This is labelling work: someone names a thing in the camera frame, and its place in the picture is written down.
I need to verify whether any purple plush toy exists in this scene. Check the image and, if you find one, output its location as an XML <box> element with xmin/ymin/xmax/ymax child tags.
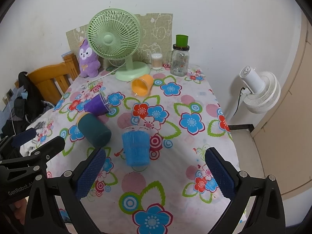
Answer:
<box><xmin>78</xmin><ymin>39</ymin><xmax>100</xmax><ymax>78</ymax></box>

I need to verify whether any wooden chair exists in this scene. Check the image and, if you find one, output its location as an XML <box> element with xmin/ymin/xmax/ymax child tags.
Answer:
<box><xmin>14</xmin><ymin>53</ymin><xmax>80</xmax><ymax>105</ymax></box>

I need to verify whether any cotton swab container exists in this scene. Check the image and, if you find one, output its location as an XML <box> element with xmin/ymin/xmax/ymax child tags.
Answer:
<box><xmin>151</xmin><ymin>53</ymin><xmax>163</xmax><ymax>70</ymax></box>

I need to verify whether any white fan cable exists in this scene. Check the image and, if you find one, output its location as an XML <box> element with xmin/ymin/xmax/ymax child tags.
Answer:
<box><xmin>92</xmin><ymin>63</ymin><xmax>128</xmax><ymax>81</ymax></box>

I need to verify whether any green desk fan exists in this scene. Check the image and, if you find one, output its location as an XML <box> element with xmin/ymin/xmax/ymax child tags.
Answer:
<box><xmin>87</xmin><ymin>9</ymin><xmax>151</xmax><ymax>81</ymax></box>

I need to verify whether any dark teal cup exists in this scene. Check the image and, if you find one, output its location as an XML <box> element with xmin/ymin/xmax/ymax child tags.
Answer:
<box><xmin>77</xmin><ymin>113</ymin><xmax>112</xmax><ymax>148</ymax></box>

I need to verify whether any white standing fan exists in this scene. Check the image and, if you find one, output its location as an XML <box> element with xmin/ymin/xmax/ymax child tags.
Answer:
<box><xmin>225</xmin><ymin>66</ymin><xmax>281</xmax><ymax>121</ymax></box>

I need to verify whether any floral tablecloth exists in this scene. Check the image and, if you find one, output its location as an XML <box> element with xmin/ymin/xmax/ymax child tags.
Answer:
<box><xmin>20</xmin><ymin>63</ymin><xmax>244</xmax><ymax>234</ymax></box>

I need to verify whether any beige door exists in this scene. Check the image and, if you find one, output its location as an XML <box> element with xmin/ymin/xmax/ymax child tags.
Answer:
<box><xmin>252</xmin><ymin>15</ymin><xmax>311</xmax><ymax>200</ymax></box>

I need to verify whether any orange plastic cup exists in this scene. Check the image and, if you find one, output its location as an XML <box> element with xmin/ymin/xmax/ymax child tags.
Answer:
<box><xmin>131</xmin><ymin>74</ymin><xmax>153</xmax><ymax>97</ymax></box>

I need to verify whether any purple plastic cup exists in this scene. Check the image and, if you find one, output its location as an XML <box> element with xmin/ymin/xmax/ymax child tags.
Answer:
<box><xmin>83</xmin><ymin>92</ymin><xmax>111</xmax><ymax>116</ymax></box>

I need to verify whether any white printed cloth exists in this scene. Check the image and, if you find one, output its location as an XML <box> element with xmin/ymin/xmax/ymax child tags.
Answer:
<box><xmin>19</xmin><ymin>118</ymin><xmax>55</xmax><ymax>156</ymax></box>

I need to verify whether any black clothes pile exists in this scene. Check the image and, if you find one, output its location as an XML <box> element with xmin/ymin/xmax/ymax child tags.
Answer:
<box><xmin>1</xmin><ymin>71</ymin><xmax>53</xmax><ymax>139</ymax></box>

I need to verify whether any blue plastic cup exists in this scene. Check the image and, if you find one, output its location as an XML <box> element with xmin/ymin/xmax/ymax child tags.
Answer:
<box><xmin>122</xmin><ymin>126</ymin><xmax>150</xmax><ymax>167</ymax></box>

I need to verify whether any beige patterned wall panel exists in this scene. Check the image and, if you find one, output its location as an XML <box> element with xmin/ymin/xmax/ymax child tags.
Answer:
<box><xmin>66</xmin><ymin>13</ymin><xmax>173</xmax><ymax>63</ymax></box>

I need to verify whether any glass mason jar mug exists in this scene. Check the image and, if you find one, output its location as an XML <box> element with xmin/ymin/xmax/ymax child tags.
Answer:
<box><xmin>167</xmin><ymin>44</ymin><xmax>189</xmax><ymax>77</ymax></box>

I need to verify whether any green cup on jar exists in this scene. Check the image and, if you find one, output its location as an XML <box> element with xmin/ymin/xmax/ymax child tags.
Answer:
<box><xmin>175</xmin><ymin>34</ymin><xmax>188</xmax><ymax>48</ymax></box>

